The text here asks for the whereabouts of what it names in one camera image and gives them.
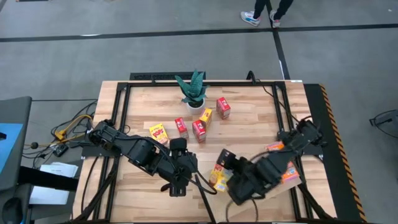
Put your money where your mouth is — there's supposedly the person's shoe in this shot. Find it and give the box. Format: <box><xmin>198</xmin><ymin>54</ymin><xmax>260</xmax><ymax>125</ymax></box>
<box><xmin>240</xmin><ymin>11</ymin><xmax>261</xmax><ymax>27</ymax></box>
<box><xmin>269</xmin><ymin>9</ymin><xmax>281</xmax><ymax>29</ymax></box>

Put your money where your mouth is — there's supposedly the dark grey cart blue panel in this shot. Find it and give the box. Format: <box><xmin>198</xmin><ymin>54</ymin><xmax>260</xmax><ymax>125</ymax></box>
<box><xmin>0</xmin><ymin>96</ymin><xmax>33</xmax><ymax>191</ymax></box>

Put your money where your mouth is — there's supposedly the black power brick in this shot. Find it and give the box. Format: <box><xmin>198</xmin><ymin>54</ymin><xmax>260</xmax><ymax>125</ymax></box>
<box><xmin>52</xmin><ymin>144</ymin><xmax>70</xmax><ymax>157</ymax></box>

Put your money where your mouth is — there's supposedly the black feed cable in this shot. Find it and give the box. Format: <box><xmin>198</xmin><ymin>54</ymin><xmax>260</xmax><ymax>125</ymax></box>
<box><xmin>246</xmin><ymin>70</ymin><xmax>301</xmax><ymax>125</ymax></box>

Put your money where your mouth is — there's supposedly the white paper sheet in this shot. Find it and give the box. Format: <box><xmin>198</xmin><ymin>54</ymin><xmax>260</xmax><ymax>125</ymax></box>
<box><xmin>29</xmin><ymin>161</ymin><xmax>80</xmax><ymax>206</ymax></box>

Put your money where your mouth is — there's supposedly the red Froot Loops cereal box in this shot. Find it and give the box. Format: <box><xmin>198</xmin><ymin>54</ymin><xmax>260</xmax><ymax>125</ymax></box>
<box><xmin>192</xmin><ymin>119</ymin><xmax>208</xmax><ymax>143</ymax></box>
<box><xmin>174</xmin><ymin>116</ymin><xmax>190</xmax><ymax>139</ymax></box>
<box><xmin>216</xmin><ymin>96</ymin><xmax>231</xmax><ymax>120</ymax></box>

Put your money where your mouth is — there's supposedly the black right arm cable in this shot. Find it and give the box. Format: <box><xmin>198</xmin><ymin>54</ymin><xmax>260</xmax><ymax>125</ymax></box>
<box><xmin>225</xmin><ymin>198</ymin><xmax>259</xmax><ymax>223</ymax></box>

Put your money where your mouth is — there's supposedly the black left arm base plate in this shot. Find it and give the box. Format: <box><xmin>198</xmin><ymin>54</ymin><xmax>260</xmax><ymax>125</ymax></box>
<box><xmin>81</xmin><ymin>133</ymin><xmax>127</xmax><ymax>157</ymax></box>

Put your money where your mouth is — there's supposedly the black metal table frame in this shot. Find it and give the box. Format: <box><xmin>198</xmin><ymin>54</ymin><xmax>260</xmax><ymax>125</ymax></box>
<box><xmin>73</xmin><ymin>80</ymin><xmax>336</xmax><ymax>223</ymax></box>

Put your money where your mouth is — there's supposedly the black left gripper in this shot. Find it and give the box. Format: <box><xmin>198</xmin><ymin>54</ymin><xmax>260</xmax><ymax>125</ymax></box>
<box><xmin>160</xmin><ymin>137</ymin><xmax>200</xmax><ymax>197</ymax></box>

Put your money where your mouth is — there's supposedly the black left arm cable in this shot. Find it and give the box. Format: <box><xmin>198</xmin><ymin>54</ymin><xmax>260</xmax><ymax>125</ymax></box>
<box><xmin>183</xmin><ymin>167</ymin><xmax>218</xmax><ymax>196</ymax></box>

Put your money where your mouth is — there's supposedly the orange Mini-Wheats cereal box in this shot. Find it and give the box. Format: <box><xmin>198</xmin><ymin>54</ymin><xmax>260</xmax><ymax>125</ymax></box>
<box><xmin>266</xmin><ymin>141</ymin><xmax>285</xmax><ymax>152</ymax></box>
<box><xmin>281</xmin><ymin>166</ymin><xmax>300</xmax><ymax>184</ymax></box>

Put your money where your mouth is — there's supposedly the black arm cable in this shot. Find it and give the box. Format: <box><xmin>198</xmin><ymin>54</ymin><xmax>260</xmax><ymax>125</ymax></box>
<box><xmin>225</xmin><ymin>198</ymin><xmax>259</xmax><ymax>223</ymax></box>
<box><xmin>183</xmin><ymin>167</ymin><xmax>218</xmax><ymax>196</ymax></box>

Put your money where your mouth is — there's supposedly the black mat yellow-striped edge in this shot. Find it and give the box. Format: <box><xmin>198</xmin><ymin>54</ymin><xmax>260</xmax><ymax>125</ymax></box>
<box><xmin>303</xmin><ymin>83</ymin><xmax>368</xmax><ymax>223</ymax></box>

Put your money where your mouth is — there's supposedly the yellow cable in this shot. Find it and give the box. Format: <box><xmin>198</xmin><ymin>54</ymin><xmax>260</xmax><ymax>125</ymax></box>
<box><xmin>53</xmin><ymin>114</ymin><xmax>95</xmax><ymax>141</ymax></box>

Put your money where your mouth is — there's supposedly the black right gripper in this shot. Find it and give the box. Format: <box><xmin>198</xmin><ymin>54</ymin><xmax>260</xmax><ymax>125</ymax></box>
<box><xmin>216</xmin><ymin>148</ymin><xmax>271</xmax><ymax>206</ymax></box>

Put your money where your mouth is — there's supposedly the yellow Corn Pops cereal box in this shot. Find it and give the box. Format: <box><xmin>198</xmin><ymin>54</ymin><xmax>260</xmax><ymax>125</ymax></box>
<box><xmin>199</xmin><ymin>107</ymin><xmax>213</xmax><ymax>127</ymax></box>
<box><xmin>208</xmin><ymin>164</ymin><xmax>234</xmax><ymax>192</ymax></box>
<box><xmin>148</xmin><ymin>123</ymin><xmax>170</xmax><ymax>145</ymax></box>

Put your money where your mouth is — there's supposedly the person's leg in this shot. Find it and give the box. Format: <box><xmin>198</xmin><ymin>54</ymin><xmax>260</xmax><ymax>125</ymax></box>
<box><xmin>253</xmin><ymin>0</ymin><xmax>268</xmax><ymax>19</ymax></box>
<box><xmin>273</xmin><ymin>0</ymin><xmax>295</xmax><ymax>21</ymax></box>

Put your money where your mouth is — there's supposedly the green plant white pot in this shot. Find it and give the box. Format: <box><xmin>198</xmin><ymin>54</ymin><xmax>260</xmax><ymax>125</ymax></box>
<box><xmin>174</xmin><ymin>68</ymin><xmax>209</xmax><ymax>115</ymax></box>

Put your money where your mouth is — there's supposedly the black round device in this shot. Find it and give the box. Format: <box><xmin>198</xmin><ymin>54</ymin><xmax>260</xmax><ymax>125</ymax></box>
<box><xmin>0</xmin><ymin>182</ymin><xmax>33</xmax><ymax>224</ymax></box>

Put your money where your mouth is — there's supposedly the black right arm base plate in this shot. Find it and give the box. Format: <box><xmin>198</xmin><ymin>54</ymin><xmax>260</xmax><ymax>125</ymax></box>
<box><xmin>279</xmin><ymin>136</ymin><xmax>325</xmax><ymax>156</ymax></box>

